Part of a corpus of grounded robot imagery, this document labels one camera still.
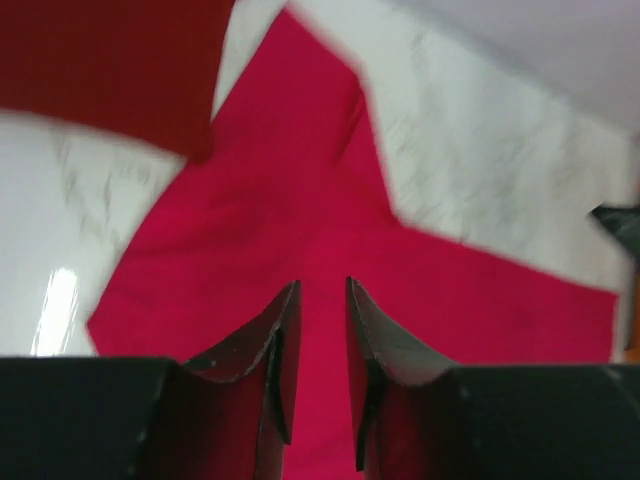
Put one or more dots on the folded dark red t-shirt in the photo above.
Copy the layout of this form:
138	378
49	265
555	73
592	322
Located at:
143	69

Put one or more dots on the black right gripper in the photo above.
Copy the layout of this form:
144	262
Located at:
622	223

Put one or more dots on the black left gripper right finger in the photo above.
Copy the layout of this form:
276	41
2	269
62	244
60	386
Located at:
419	415

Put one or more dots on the magenta t-shirt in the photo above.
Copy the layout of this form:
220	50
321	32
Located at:
294	192

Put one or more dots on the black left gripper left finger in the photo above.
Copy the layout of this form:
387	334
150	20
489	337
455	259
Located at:
227	413

